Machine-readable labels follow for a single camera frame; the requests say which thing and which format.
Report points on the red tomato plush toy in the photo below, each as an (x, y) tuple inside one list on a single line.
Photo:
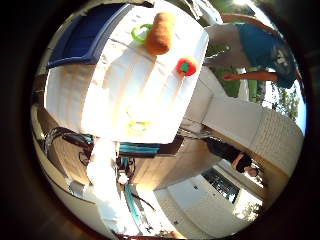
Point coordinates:
[(186, 66)]

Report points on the person in blue shirt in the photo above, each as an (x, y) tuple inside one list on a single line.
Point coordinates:
[(263, 46)]

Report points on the green white crochet toy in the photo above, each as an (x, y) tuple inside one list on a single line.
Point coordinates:
[(138, 125)]

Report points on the white table cloth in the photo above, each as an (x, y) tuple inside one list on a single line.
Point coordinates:
[(133, 83)]

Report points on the dark building window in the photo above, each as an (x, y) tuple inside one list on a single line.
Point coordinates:
[(221, 183)]

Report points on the teal metal frame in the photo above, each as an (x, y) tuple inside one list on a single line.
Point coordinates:
[(136, 148)]

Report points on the green vegetable piece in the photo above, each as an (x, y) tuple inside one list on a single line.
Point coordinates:
[(137, 36)]

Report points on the person in black clothes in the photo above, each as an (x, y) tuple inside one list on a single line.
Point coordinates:
[(233, 155)]

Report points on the blue plastic container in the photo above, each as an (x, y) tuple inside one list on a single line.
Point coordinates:
[(83, 36)]

